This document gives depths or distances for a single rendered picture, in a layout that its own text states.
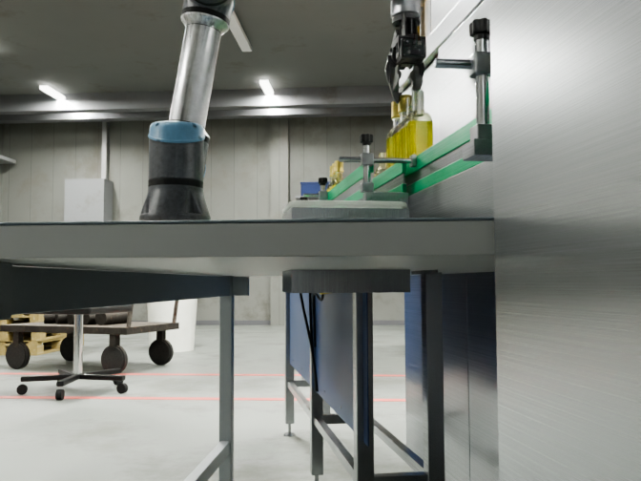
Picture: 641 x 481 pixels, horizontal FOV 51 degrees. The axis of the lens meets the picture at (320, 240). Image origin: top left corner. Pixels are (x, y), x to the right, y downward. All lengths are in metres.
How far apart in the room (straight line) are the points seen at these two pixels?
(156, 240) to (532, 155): 0.35
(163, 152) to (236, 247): 0.83
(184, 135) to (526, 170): 0.99
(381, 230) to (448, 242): 0.06
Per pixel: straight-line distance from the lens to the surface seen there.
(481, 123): 0.85
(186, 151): 1.46
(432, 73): 2.06
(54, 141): 12.91
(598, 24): 0.50
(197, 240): 0.65
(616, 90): 0.47
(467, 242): 0.64
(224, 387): 2.21
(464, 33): 1.75
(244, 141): 11.88
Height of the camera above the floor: 0.69
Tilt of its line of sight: 4 degrees up
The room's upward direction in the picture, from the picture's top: straight up
